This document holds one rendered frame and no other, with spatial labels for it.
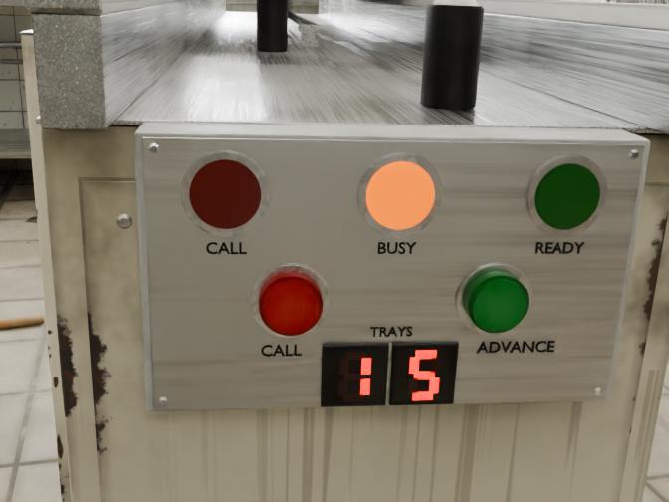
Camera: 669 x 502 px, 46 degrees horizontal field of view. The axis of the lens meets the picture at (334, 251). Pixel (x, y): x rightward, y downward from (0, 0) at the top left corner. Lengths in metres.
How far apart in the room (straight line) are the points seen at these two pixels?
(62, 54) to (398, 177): 0.15
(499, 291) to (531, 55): 0.25
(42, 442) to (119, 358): 1.35
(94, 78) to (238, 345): 0.14
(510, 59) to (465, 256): 0.28
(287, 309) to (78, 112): 0.13
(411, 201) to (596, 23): 0.18
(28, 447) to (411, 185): 1.47
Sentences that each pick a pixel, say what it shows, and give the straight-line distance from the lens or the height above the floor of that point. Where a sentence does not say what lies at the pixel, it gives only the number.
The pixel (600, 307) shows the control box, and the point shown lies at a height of 0.75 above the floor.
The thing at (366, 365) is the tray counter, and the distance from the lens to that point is 0.39.
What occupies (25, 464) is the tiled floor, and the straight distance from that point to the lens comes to 1.72.
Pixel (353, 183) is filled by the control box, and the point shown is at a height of 0.82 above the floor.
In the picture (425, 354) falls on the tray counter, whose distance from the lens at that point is 0.40.
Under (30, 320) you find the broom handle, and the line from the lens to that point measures 2.33.
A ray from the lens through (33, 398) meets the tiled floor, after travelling 1.95.
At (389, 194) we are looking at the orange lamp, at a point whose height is 0.81.
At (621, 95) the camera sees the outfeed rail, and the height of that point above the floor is 0.85.
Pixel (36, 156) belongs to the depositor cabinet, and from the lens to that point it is 1.13.
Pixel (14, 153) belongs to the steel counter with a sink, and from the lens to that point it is 3.55.
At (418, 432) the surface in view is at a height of 0.67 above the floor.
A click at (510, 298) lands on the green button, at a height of 0.76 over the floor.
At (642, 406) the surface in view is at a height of 0.68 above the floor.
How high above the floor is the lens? 0.90
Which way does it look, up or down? 18 degrees down
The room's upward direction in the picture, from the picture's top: 2 degrees clockwise
